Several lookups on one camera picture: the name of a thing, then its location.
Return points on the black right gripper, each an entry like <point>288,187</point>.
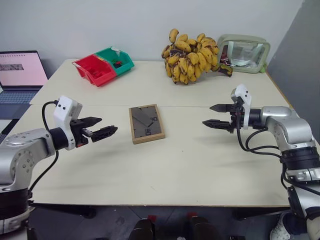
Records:
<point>237,117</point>

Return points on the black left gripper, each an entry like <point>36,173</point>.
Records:
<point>79,136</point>

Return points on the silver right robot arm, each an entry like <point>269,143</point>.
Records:
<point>287,125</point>

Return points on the white shoe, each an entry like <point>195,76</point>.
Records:
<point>278,228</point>

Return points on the green plastic storage bin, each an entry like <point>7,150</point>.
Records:
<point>125,71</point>

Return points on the red plastic storage bin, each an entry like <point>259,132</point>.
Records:
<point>100,80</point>

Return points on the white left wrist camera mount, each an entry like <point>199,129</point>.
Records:
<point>63,110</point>

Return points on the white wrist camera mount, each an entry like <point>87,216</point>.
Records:
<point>63,110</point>
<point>243,92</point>

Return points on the dark rounded shape red cap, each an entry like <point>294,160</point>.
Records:
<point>200,227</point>
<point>143,228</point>

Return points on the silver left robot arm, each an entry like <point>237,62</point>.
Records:
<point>22,150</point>

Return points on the dark snack packet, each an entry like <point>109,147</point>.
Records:
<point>224,56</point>

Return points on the wooden picture frame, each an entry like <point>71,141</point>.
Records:
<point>146,125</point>

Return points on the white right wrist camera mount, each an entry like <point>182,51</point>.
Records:
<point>243,92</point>

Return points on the yellow banana bunch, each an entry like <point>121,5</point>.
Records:
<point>185,62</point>

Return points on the green transparent zip pouch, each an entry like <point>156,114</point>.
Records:
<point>250,38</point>

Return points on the grey open laptop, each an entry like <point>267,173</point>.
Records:
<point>20,72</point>

